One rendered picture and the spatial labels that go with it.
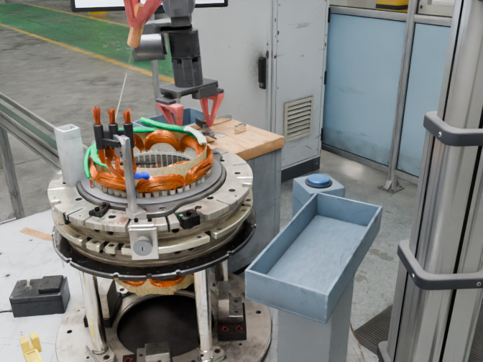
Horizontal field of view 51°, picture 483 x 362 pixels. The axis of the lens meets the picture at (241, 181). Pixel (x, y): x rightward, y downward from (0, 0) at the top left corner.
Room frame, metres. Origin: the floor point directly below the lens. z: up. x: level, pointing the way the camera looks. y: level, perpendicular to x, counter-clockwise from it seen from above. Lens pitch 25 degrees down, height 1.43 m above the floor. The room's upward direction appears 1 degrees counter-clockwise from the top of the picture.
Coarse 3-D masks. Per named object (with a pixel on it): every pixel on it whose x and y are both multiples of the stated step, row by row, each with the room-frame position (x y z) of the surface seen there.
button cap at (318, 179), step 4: (308, 176) 0.86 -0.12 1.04; (312, 176) 0.85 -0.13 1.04; (316, 176) 0.85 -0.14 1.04; (320, 176) 0.85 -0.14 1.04; (324, 176) 0.85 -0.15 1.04; (308, 180) 0.84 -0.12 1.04; (312, 180) 0.83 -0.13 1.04; (316, 180) 0.83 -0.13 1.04; (320, 180) 0.83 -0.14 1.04; (324, 180) 0.83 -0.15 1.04; (328, 180) 0.84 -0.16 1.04; (312, 184) 0.83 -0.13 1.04; (316, 184) 0.83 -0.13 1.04; (320, 184) 0.83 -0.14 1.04; (324, 184) 0.83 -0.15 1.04
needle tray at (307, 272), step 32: (320, 192) 0.74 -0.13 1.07; (288, 224) 0.64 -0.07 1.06; (320, 224) 0.71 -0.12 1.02; (352, 224) 0.71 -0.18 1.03; (288, 256) 0.62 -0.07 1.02; (320, 256) 0.62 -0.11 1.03; (352, 256) 0.56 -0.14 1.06; (256, 288) 0.52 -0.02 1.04; (288, 288) 0.50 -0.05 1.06; (320, 288) 0.54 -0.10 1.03; (352, 288) 0.63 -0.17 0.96; (288, 320) 0.58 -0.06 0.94; (320, 320) 0.48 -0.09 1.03; (288, 352) 0.58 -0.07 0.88; (320, 352) 0.55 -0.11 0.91
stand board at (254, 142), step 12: (216, 132) 1.04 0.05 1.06; (228, 132) 1.04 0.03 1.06; (252, 132) 1.04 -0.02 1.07; (264, 132) 1.03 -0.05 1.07; (216, 144) 0.96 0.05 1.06; (228, 144) 0.96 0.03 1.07; (240, 144) 0.96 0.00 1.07; (252, 144) 0.96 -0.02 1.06; (264, 144) 0.97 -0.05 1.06; (276, 144) 0.99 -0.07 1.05; (240, 156) 0.92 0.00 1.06; (252, 156) 0.95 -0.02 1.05
